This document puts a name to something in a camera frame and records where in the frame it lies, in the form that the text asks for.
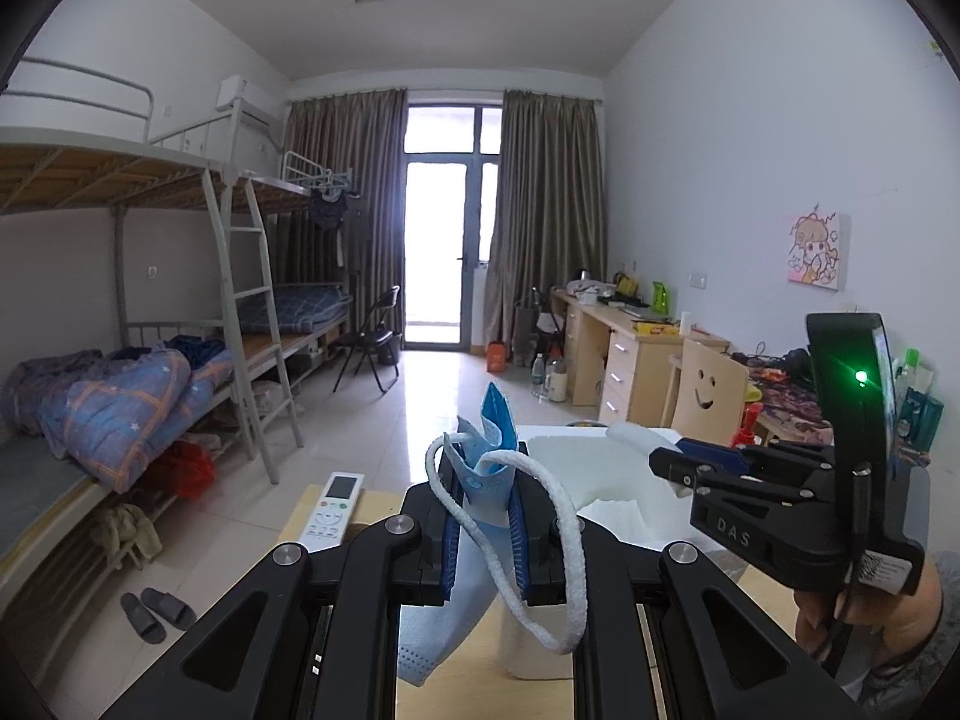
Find white tissue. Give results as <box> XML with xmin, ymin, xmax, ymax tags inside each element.
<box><xmin>519</xmin><ymin>422</ymin><xmax>698</xmax><ymax>551</ymax></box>

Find blue face mask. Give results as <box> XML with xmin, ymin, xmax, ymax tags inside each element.
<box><xmin>397</xmin><ymin>385</ymin><xmax>587</xmax><ymax>688</ymax></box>

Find person's right hand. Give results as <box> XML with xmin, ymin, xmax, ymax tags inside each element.
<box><xmin>794</xmin><ymin>557</ymin><xmax>944</xmax><ymax>665</ymax></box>

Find wooden smiley chair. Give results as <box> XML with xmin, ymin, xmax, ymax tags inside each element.
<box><xmin>662</xmin><ymin>340</ymin><xmax>748</xmax><ymax>447</ymax></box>

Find white styrofoam box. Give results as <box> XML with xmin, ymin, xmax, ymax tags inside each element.
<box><xmin>493</xmin><ymin>422</ymin><xmax>752</xmax><ymax>683</ymax></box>

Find white remote control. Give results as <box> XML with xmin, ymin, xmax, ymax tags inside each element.
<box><xmin>298</xmin><ymin>472</ymin><xmax>364</xmax><ymax>553</ymax></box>

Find wooden desk with drawers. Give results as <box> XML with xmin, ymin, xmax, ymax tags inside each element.
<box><xmin>550</xmin><ymin>284</ymin><xmax>835</xmax><ymax>452</ymax></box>

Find black slippers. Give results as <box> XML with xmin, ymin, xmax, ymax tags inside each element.
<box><xmin>121</xmin><ymin>587</ymin><xmax>197</xmax><ymax>645</ymax></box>

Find right brown curtain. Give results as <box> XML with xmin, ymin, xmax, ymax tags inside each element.
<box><xmin>483</xmin><ymin>89</ymin><xmax>607</xmax><ymax>343</ymax></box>

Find brown curtain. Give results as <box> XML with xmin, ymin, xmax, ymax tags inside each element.
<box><xmin>483</xmin><ymin>89</ymin><xmax>607</xmax><ymax>343</ymax></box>
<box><xmin>274</xmin><ymin>88</ymin><xmax>409</xmax><ymax>325</ymax></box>

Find blue plaid quilt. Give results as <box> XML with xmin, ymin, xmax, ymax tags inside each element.
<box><xmin>2</xmin><ymin>335</ymin><xmax>233</xmax><ymax>493</ymax></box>

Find black folding chair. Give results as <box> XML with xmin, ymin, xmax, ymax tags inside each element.
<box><xmin>331</xmin><ymin>284</ymin><xmax>402</xmax><ymax>395</ymax></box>

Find metal bunk bed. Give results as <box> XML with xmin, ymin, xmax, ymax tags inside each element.
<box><xmin>2</xmin><ymin>57</ymin><xmax>352</xmax><ymax>600</ymax></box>

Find balcony glass door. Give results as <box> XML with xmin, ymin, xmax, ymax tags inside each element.
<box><xmin>404</xmin><ymin>104</ymin><xmax>501</xmax><ymax>351</ymax></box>

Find left brown curtain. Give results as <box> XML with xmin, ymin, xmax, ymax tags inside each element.
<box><xmin>274</xmin><ymin>88</ymin><xmax>409</xmax><ymax>325</ymax></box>

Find white air conditioner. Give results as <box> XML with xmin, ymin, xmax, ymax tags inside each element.
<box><xmin>215</xmin><ymin>75</ymin><xmax>281</xmax><ymax>125</ymax></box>

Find anime wall picture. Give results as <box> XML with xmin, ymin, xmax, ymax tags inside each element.
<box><xmin>788</xmin><ymin>206</ymin><xmax>841</xmax><ymax>291</ymax></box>

